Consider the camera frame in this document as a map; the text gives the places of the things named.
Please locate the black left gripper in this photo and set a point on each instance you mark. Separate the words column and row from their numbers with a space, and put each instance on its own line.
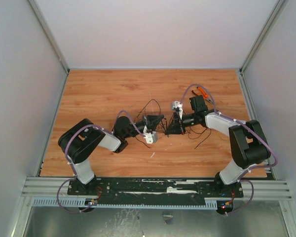
column 152, row 121

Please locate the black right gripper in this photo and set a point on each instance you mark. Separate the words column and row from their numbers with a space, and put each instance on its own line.
column 178, row 122

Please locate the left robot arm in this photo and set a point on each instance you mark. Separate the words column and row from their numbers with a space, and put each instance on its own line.
column 79, row 142

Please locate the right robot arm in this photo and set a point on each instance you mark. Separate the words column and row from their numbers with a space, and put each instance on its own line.
column 247, row 141

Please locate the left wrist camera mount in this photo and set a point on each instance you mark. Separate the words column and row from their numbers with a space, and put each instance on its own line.
column 150, row 137

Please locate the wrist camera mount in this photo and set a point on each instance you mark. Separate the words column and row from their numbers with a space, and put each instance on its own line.
column 150, row 137
column 177, row 107

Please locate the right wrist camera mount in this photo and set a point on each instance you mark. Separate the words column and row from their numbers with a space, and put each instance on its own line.
column 177, row 107

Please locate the orange handled pliers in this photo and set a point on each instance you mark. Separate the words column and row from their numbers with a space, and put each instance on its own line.
column 203, row 93

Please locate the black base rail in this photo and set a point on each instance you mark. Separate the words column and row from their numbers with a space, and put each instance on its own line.
column 166, row 192

